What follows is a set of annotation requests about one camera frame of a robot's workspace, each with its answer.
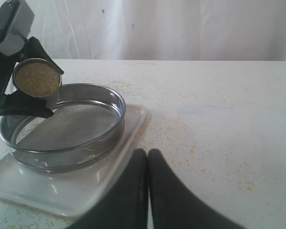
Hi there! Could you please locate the yellow grain powder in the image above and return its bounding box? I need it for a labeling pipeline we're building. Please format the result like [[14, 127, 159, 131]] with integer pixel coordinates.
[[14, 62, 60, 97]]

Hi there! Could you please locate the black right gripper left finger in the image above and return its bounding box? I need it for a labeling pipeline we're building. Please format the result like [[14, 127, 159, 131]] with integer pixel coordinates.
[[71, 149, 149, 229]]

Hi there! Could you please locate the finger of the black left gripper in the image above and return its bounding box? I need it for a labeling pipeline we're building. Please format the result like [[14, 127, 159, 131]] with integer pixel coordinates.
[[0, 92, 53, 118], [24, 36, 64, 74]]

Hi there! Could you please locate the stainless steel cup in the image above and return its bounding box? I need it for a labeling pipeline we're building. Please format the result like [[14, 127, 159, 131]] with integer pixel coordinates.
[[12, 58, 64, 109]]

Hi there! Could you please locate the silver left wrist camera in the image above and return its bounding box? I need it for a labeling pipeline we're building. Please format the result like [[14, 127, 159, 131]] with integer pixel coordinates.
[[0, 0, 35, 56]]

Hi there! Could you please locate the white plastic tray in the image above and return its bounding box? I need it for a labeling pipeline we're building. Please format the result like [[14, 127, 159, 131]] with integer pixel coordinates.
[[0, 104, 148, 217]]

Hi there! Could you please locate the white background curtain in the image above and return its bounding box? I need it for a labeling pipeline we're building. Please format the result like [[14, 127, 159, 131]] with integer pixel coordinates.
[[28, 0, 286, 61]]

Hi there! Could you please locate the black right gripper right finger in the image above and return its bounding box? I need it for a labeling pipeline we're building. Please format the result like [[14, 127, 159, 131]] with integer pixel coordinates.
[[148, 149, 243, 229]]

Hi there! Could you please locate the round steel mesh sieve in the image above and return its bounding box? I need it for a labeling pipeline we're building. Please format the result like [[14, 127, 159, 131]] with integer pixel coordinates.
[[0, 83, 126, 173]]

